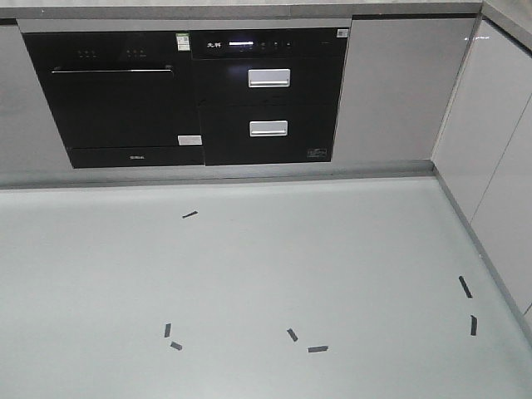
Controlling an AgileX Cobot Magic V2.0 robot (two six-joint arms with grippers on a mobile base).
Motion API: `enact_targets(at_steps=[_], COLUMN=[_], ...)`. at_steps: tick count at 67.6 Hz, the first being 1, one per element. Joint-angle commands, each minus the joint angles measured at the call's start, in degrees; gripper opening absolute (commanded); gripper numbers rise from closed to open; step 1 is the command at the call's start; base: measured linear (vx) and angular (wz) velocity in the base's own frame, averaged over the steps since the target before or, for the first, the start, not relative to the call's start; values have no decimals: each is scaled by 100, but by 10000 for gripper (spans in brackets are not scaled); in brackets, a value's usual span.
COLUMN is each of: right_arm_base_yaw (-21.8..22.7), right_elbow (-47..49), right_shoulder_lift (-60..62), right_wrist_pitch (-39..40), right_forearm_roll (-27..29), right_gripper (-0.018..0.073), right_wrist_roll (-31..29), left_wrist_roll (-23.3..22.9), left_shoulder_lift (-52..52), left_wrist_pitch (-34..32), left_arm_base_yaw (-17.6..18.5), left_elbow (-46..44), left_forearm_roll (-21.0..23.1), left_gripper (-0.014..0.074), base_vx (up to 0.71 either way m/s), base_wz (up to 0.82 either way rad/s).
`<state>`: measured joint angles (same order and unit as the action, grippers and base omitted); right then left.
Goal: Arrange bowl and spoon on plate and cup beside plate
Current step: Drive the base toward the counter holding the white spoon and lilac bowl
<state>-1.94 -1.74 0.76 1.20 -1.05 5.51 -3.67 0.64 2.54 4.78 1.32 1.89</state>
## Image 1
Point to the black tape strip far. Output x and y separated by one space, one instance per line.
193 213

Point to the black disinfection cabinet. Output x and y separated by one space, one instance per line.
221 60

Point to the grey cabinet door panel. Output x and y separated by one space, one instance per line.
398 79

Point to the lower silver drawer handle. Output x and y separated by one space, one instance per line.
268 128

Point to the silver drawer handle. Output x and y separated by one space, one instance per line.
269 78
268 128

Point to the upper silver drawer handle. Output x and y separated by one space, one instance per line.
269 78

